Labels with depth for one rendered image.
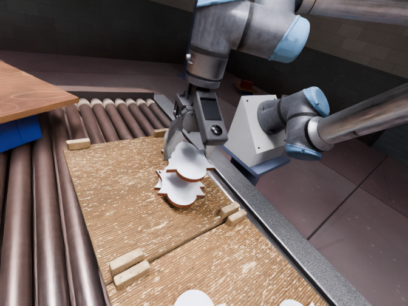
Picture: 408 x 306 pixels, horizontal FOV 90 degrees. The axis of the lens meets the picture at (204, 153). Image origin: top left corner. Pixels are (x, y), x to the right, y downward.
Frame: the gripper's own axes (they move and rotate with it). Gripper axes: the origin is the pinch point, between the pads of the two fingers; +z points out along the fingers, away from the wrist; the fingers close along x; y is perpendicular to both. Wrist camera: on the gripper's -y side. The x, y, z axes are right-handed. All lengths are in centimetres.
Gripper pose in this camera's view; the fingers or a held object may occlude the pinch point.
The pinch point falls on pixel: (187, 159)
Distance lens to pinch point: 50.9
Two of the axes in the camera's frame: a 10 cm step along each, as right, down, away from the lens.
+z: -2.3, 8.0, 5.6
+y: -3.2, -6.0, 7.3
